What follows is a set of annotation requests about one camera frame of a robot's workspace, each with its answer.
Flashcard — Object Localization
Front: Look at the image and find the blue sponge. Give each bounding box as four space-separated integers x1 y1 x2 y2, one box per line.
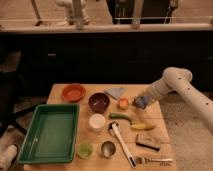
135 96 150 109

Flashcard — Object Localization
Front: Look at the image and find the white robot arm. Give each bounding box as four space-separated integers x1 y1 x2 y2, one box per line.
135 67 213 134

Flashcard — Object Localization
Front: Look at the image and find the dark maroon bowl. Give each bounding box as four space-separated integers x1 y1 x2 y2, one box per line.
88 93 110 114

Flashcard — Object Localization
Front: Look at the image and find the orange red bowl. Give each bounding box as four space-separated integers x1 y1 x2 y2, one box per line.
61 84 86 102

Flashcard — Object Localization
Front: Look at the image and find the small orange cup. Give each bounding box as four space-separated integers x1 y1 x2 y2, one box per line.
117 98 129 110

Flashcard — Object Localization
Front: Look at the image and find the yellow banana toy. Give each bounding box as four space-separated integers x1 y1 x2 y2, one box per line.
131 123 155 130

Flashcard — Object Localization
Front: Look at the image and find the grey folded cloth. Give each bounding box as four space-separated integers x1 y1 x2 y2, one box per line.
105 87 125 100

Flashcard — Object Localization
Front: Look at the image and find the brown scrub brush block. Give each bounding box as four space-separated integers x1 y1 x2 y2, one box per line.
136 134 161 151

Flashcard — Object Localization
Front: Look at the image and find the green pepper toy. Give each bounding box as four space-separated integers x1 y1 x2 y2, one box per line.
109 113 132 124

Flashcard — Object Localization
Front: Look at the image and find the white cup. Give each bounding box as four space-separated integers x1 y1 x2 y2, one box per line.
89 114 106 132

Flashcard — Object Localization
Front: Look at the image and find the metal fork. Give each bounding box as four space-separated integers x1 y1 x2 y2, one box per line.
135 157 173 164

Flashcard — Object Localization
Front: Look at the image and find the metal cup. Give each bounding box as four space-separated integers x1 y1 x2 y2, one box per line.
101 141 116 158

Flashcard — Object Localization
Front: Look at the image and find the small green cup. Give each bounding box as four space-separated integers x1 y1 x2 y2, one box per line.
77 143 93 159

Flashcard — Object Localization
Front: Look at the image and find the green plastic tray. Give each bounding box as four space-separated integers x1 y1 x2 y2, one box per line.
18 104 79 164

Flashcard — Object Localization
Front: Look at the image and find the black office chair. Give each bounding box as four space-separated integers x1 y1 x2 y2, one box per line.
0 52 36 138

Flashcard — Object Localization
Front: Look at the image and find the white cloth on floor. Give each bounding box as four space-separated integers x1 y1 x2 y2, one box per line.
0 145 17 171

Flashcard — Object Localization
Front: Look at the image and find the white handled kitchen tool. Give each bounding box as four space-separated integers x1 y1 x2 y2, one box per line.
109 122 136 168

